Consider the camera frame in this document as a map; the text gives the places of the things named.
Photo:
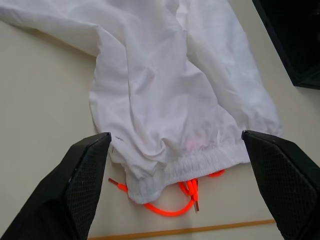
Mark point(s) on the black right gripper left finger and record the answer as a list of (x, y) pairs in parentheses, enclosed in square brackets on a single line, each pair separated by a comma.
[(62, 190)]

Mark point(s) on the white fabric garment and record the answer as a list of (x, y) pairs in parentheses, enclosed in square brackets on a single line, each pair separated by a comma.
[(162, 87)]

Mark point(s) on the black box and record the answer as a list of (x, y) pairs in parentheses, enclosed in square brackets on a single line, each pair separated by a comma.
[(295, 37)]

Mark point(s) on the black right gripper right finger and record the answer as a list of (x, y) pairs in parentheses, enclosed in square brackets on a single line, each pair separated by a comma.
[(287, 180)]

